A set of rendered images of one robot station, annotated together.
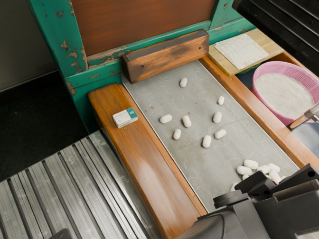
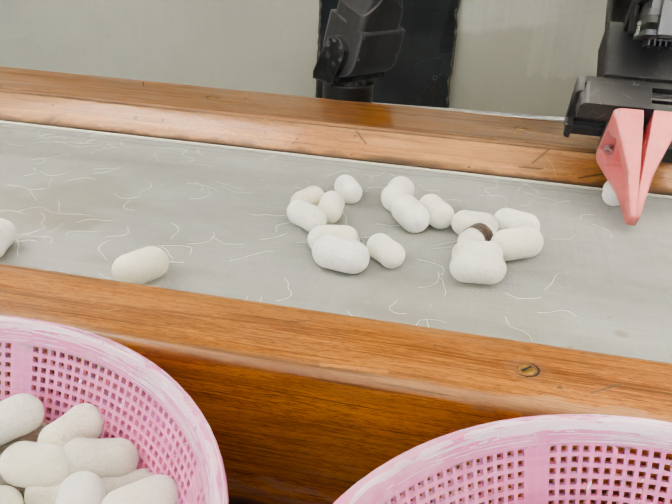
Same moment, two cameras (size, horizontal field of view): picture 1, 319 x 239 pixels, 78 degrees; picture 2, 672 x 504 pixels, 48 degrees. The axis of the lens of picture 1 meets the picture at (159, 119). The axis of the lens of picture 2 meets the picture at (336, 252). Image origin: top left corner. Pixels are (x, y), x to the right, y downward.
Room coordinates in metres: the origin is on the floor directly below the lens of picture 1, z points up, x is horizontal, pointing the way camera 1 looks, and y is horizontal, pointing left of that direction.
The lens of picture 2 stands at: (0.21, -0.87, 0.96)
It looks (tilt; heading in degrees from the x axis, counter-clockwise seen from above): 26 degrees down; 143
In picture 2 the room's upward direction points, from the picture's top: 3 degrees clockwise
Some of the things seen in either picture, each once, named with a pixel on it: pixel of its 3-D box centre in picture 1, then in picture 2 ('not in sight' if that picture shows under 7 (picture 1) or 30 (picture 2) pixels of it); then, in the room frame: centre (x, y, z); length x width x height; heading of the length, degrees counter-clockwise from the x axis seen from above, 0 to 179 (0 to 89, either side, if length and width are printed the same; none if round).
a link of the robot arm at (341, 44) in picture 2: not in sight; (356, 57); (-0.51, -0.31, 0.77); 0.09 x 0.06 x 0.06; 92
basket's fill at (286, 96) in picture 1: (280, 98); not in sight; (0.52, -0.42, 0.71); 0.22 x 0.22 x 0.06
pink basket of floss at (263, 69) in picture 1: (282, 96); not in sight; (0.52, -0.42, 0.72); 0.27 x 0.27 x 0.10
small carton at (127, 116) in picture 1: (125, 117); not in sight; (0.27, 0.09, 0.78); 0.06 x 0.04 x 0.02; 132
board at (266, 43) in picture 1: (247, 49); not in sight; (0.68, -0.28, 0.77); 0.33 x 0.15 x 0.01; 132
